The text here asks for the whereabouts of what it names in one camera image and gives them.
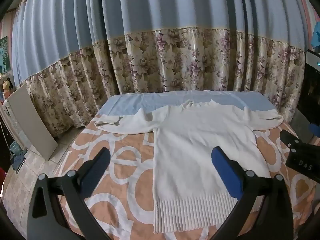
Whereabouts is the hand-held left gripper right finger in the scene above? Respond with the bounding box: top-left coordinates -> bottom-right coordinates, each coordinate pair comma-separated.
211,147 -> 293,240

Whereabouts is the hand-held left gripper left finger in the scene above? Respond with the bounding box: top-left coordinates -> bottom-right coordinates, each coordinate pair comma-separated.
27,147 -> 111,240

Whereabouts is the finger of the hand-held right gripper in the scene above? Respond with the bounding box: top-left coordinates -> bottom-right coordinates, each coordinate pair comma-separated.
310,123 -> 320,139
279,129 -> 305,153

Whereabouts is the white knit sweater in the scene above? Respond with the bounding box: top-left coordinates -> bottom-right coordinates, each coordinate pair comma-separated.
94,99 -> 284,234

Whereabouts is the orange and blue patterned bedsheet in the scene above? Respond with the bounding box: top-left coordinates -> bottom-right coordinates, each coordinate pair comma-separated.
54,90 -> 317,240

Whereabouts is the tall black appliance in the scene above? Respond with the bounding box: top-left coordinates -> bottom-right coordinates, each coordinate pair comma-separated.
291,49 -> 320,142

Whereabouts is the grey flat board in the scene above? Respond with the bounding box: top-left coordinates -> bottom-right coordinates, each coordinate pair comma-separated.
6,84 -> 58,161

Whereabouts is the blue bucket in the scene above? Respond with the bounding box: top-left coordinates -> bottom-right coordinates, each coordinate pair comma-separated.
9,141 -> 26,156

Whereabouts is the white cabinet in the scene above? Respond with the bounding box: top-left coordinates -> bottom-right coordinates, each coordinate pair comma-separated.
0,99 -> 27,152

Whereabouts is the blond doll figure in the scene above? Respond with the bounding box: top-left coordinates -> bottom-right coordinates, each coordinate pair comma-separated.
1,79 -> 13,100

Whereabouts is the pink striped cloth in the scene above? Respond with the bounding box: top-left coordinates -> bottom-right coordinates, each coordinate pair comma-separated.
292,0 -> 320,30

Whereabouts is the blue and floral curtain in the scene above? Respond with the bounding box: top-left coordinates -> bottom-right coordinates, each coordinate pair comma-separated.
11,0 -> 310,138

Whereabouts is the wall poster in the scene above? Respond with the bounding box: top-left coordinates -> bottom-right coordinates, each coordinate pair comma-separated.
0,36 -> 10,72

